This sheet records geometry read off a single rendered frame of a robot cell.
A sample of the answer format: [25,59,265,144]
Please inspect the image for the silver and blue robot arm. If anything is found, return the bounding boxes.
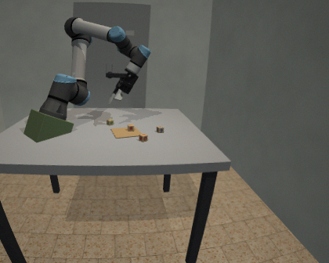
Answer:
[39,17,151,120]

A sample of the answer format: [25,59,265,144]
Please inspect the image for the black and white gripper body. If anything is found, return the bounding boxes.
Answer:
[116,68,139,94]

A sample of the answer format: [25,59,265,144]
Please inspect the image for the tan flat mat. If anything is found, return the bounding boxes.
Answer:
[110,127,142,139]

